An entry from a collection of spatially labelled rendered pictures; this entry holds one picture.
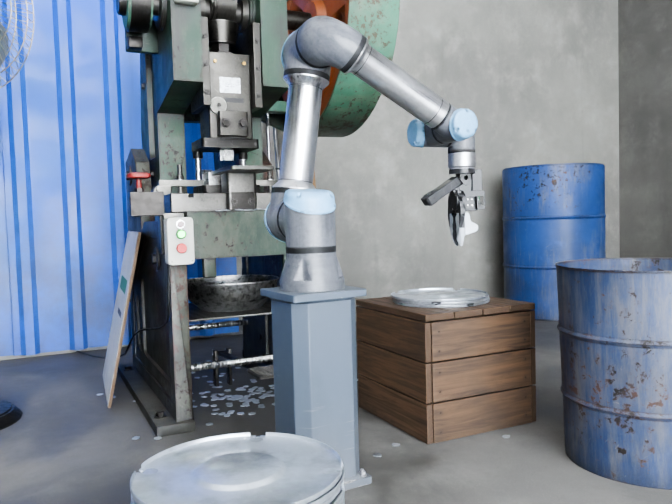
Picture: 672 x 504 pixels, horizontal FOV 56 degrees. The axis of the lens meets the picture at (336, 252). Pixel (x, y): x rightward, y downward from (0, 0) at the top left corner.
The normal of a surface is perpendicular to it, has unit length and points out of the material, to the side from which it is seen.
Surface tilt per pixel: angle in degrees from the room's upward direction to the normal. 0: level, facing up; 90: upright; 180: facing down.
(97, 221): 90
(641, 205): 90
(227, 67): 90
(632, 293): 92
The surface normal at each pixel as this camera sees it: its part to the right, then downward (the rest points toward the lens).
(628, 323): -0.63, 0.10
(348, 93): 0.30, 0.78
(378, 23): 0.43, 0.32
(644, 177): -0.90, 0.05
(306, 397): -0.26, 0.06
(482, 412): 0.44, 0.04
